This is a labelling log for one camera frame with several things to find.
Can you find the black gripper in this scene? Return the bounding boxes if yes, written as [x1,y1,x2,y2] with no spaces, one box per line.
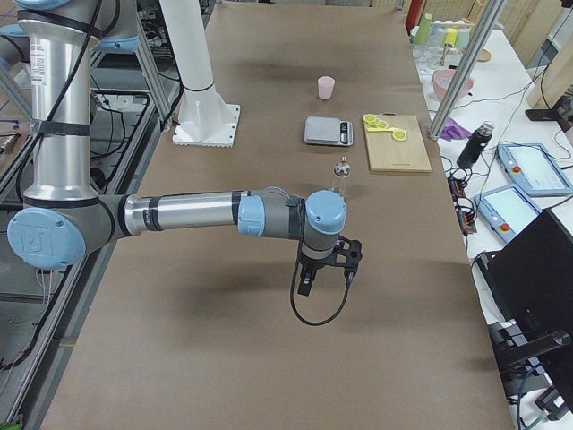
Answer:
[297,253,335,297]

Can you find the glass sauce bottle steel spout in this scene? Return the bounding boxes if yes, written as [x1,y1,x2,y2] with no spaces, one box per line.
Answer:
[329,156,351,198]

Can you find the pink plastic cup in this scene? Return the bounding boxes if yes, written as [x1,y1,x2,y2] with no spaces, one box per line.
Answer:
[317,76,336,100]

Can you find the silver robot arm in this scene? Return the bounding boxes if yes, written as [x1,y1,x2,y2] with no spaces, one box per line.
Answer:
[7,1,361,295]

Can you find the silver digital kitchen scale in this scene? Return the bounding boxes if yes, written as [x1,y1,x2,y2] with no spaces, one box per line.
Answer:
[304,116,354,147]

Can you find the yellow cup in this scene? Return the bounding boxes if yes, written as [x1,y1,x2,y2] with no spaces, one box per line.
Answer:
[443,28,458,47]

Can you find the bamboo cutting board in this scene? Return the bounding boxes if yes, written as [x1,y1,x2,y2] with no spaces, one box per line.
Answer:
[363,114,432,174]

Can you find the yellow plastic knife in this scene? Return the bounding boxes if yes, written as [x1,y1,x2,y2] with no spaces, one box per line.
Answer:
[366,127,406,135]

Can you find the lemon slice near knife blade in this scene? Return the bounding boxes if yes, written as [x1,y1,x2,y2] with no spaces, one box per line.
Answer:
[392,129,407,142]

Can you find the black power strip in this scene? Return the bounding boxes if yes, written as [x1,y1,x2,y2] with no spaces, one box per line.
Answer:
[447,176,477,237]

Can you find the lemon slice far end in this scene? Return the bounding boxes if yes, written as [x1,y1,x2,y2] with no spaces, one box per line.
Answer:
[363,114,379,124]

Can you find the purple cloth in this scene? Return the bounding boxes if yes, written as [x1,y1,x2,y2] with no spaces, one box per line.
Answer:
[440,117,472,142]

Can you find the near teach pendant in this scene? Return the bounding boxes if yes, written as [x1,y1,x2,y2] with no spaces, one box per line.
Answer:
[474,185,542,244]

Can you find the teach pendant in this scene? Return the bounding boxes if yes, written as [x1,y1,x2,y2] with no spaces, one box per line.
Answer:
[497,143,572,197]
[474,185,542,244]

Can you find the black water bottle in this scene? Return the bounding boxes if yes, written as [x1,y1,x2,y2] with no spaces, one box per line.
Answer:
[457,121,494,169]

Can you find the pink bowl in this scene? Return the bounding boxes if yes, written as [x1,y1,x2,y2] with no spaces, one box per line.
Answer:
[432,69,475,100]

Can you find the far teach pendant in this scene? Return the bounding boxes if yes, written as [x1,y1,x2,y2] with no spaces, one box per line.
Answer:
[497,143,572,197]

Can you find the green bottle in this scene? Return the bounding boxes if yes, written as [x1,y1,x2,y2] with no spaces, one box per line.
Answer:
[413,13,433,46]

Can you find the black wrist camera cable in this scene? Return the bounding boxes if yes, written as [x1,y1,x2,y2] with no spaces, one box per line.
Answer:
[289,259,357,326]

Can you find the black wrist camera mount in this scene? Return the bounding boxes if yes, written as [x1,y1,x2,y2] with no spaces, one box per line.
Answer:
[332,236,363,277]

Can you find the white pedestal column base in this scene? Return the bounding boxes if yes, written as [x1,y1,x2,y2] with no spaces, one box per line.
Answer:
[160,0,241,148]

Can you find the aluminium frame post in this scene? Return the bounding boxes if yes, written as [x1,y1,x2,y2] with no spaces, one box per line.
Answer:
[428,0,507,141]

